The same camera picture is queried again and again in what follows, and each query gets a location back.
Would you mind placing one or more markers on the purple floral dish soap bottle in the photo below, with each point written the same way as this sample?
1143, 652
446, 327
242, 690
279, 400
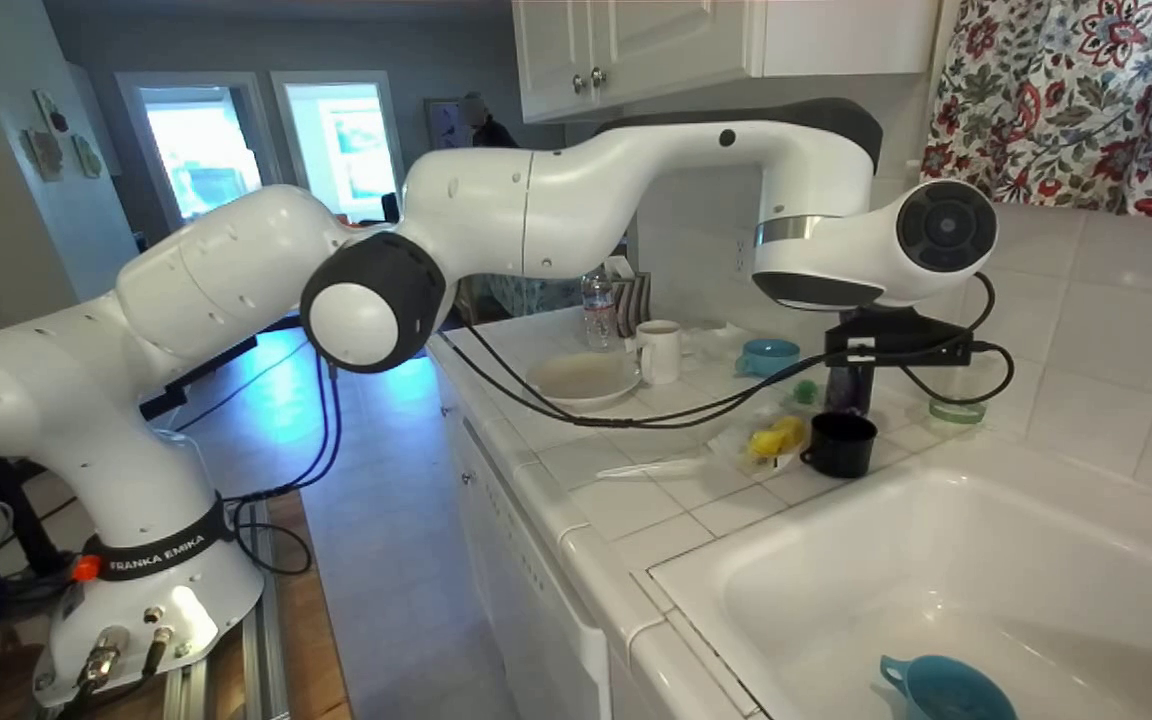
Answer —
848, 388

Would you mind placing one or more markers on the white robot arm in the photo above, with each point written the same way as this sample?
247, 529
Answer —
164, 573

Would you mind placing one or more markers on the white kitchen sink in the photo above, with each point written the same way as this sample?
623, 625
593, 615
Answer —
1042, 586

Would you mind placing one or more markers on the white plate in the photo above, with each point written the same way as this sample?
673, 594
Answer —
587, 377

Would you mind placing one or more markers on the clear water bottle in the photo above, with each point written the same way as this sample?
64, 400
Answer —
599, 309

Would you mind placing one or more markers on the white flower mug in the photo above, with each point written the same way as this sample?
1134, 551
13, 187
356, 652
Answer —
659, 350

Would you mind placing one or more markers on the small teal bowl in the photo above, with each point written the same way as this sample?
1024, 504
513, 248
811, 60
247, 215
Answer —
764, 356

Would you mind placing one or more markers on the yellow sponge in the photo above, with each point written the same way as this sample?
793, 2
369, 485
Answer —
779, 437

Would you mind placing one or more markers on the person in dark shirt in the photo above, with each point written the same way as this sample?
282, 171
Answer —
484, 124

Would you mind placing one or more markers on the black cup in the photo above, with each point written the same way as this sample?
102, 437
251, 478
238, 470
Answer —
843, 444

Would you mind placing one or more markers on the white upper cabinet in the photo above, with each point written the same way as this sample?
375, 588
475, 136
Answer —
609, 55

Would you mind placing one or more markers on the clear glass with green base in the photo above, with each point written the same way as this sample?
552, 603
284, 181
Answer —
954, 419

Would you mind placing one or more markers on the floral window curtain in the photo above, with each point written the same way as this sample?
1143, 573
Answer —
1045, 101

